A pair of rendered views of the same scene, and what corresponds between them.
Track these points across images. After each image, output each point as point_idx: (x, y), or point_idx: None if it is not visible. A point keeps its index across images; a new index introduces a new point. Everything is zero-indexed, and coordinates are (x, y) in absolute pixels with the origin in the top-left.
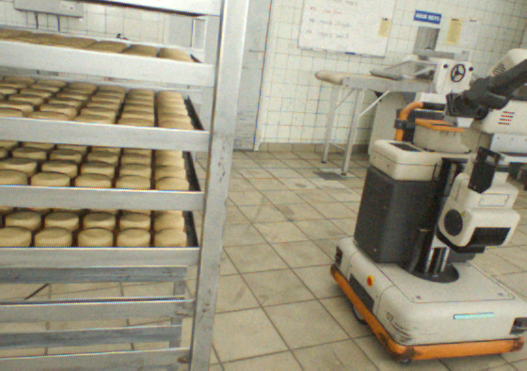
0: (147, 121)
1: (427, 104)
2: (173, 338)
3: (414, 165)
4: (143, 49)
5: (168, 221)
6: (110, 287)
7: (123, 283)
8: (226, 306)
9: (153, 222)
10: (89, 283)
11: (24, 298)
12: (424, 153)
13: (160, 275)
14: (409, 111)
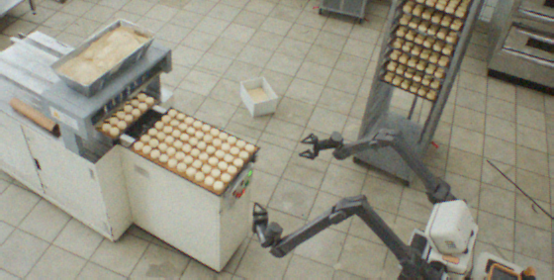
0: (396, 51)
1: (528, 279)
2: (415, 150)
3: (476, 264)
4: (425, 49)
5: (395, 79)
6: (514, 216)
7: (517, 223)
8: (478, 256)
9: (401, 82)
10: (521, 210)
11: (512, 182)
12: (482, 270)
13: (425, 130)
14: (527, 270)
